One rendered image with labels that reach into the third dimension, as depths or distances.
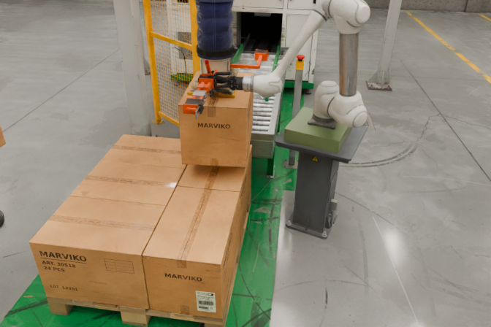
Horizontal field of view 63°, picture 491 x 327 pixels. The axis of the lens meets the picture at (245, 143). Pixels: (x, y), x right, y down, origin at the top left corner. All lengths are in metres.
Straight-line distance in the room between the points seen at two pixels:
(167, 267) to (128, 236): 0.28
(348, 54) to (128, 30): 2.11
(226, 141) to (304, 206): 0.87
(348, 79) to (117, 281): 1.65
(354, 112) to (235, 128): 0.68
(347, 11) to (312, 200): 1.35
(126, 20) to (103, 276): 2.22
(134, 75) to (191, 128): 1.59
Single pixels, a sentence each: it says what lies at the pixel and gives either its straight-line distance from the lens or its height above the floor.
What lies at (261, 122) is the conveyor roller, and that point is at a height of 0.55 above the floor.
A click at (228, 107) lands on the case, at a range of 2.28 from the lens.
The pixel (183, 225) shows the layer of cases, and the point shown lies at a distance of 2.24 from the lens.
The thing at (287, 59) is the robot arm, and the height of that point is 1.31.
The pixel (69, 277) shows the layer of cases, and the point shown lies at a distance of 2.43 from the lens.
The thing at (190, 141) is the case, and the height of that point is 0.83.
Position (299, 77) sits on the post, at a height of 0.87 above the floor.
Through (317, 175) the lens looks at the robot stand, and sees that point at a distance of 2.76.
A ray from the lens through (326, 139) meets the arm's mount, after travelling 2.50.
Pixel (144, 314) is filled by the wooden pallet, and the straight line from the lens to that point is 2.44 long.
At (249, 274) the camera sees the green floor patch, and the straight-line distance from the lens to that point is 2.71.
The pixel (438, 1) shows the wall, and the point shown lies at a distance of 12.12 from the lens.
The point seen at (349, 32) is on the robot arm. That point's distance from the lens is 2.21.
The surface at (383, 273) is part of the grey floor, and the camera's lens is 2.88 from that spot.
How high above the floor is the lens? 1.99
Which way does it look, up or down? 29 degrees down
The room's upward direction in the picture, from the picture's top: 1 degrees clockwise
